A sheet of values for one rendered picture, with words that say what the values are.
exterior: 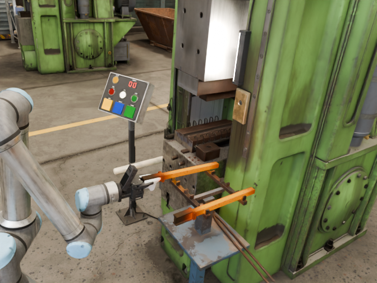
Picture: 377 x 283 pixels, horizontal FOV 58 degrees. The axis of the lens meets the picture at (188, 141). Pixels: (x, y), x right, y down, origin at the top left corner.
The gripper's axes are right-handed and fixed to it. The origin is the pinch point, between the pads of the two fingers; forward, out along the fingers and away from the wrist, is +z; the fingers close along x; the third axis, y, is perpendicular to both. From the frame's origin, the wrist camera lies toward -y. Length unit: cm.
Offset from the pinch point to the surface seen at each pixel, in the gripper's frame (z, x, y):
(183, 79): 36, -42, -31
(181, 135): 37, -40, 4
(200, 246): 14.1, 21.3, 30.6
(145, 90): 30, -77, -13
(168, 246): 34, -38, 92
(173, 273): 30, -22, 101
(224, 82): 56, -29, -31
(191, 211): 2.8, 25.8, 2.5
